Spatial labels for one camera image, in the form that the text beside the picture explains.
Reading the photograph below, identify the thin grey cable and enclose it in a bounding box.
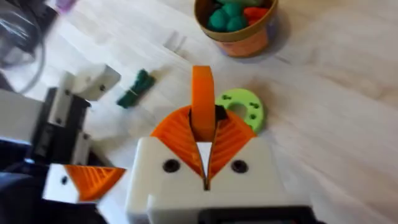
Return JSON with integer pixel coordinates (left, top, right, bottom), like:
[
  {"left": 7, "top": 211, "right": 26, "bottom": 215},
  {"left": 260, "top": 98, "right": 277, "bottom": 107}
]
[{"left": 0, "top": 37, "right": 47, "bottom": 94}]

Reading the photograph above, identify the dark green toy vegetable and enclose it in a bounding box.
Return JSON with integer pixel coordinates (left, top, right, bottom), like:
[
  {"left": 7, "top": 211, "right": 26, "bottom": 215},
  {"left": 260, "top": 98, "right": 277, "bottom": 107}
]
[{"left": 116, "top": 68, "right": 156, "bottom": 110}]

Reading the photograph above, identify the brown tub of toys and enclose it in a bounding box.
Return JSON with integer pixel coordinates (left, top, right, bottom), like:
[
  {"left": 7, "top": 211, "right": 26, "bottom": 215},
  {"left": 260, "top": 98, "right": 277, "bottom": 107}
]
[{"left": 193, "top": 0, "right": 279, "bottom": 58}]

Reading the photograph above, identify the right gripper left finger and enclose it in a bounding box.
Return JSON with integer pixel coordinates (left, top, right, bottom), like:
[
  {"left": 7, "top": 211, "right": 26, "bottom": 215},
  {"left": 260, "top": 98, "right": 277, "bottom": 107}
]
[{"left": 126, "top": 105, "right": 206, "bottom": 224}]

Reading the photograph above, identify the green disc with holes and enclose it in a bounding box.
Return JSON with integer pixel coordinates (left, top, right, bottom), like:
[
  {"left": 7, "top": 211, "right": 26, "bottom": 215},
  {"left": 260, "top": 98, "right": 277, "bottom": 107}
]
[{"left": 214, "top": 88, "right": 265, "bottom": 134}]

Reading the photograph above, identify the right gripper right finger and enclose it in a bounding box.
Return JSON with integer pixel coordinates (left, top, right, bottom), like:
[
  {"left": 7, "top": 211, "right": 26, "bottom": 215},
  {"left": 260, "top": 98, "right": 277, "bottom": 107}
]
[{"left": 207, "top": 106, "right": 292, "bottom": 197}]

